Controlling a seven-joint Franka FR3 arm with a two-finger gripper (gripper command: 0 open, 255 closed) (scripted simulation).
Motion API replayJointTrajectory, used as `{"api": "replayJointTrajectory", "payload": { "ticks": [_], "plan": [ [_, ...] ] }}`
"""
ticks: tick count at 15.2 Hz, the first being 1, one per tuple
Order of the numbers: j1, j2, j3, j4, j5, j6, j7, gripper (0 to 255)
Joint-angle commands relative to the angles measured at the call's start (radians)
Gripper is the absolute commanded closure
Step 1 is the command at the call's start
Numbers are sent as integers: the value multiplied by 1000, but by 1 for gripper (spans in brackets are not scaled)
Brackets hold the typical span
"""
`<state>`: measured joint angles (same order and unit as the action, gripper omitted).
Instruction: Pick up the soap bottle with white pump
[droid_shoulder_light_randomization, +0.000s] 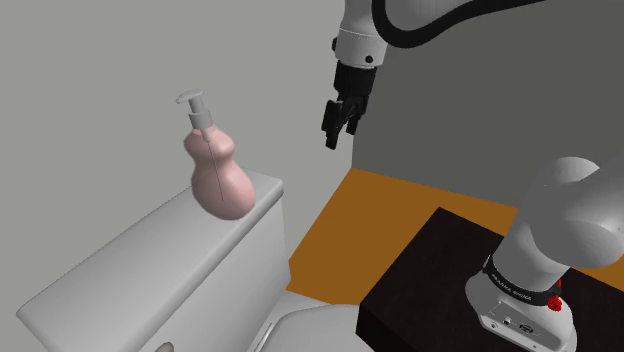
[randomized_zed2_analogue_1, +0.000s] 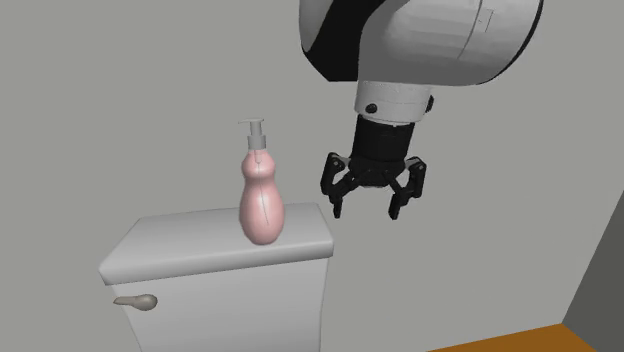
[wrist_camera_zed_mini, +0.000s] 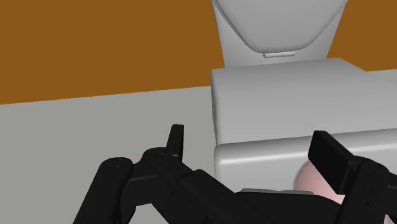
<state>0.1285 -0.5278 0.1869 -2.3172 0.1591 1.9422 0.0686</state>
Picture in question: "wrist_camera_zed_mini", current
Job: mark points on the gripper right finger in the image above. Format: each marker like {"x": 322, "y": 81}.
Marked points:
{"x": 347, "y": 164}

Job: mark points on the pink round object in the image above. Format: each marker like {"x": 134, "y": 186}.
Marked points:
{"x": 310, "y": 183}

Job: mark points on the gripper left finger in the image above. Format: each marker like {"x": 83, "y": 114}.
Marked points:
{"x": 161, "y": 173}

